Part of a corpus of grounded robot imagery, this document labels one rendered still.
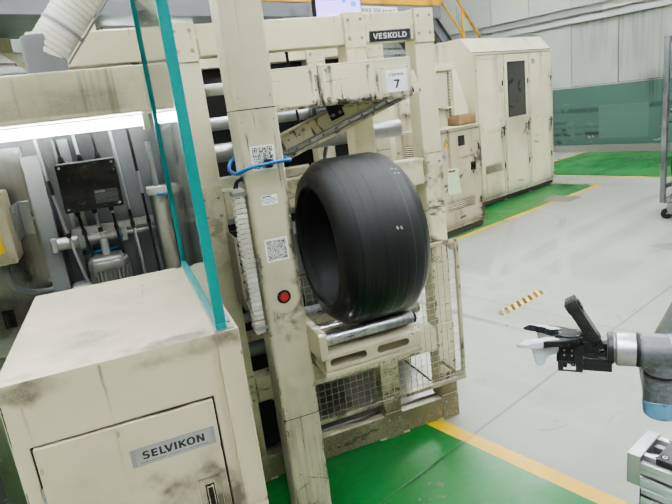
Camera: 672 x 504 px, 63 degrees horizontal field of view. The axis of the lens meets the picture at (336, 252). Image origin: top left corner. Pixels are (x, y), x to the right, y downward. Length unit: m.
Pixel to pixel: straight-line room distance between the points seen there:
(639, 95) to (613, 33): 1.40
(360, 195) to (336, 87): 0.53
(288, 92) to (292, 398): 1.06
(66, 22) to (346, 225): 1.04
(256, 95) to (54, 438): 1.07
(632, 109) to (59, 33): 12.15
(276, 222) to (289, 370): 0.50
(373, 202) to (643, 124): 11.68
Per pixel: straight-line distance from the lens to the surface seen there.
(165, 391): 1.05
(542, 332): 1.44
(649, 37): 13.19
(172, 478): 1.13
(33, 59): 1.96
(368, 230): 1.64
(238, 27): 1.72
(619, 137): 13.37
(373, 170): 1.76
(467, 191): 6.74
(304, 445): 2.04
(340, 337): 1.82
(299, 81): 2.02
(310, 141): 2.17
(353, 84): 2.09
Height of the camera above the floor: 1.63
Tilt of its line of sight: 15 degrees down
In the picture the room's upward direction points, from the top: 7 degrees counter-clockwise
